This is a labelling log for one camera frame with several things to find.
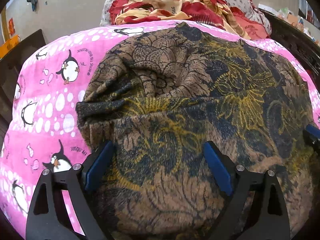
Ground brown batik patterned garment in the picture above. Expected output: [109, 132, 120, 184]
[75, 23, 319, 239]

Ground pink penguin bed sheet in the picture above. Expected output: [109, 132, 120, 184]
[1, 20, 319, 239]

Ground dark wooden side table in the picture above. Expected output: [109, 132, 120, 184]
[0, 29, 47, 120]

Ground orange box on table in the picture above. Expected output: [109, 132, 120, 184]
[0, 35, 21, 59]

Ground red orange floral blanket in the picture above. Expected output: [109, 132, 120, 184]
[109, 0, 270, 40]

